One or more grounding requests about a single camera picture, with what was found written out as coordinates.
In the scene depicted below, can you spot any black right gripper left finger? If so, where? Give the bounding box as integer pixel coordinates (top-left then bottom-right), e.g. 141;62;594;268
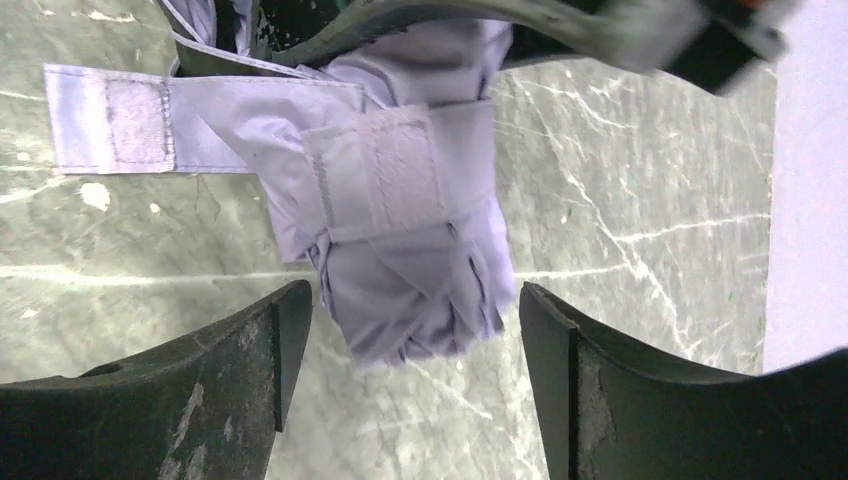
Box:
1;280;313;479

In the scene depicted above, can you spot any black and lavender umbrella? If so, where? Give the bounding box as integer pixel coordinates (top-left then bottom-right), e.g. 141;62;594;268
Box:
43;1;514;366

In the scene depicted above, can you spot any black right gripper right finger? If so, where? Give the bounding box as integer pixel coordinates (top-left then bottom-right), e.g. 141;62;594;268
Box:
519;283;847;479

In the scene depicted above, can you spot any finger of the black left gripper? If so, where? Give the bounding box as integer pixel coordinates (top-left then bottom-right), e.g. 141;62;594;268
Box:
254;0;789;93

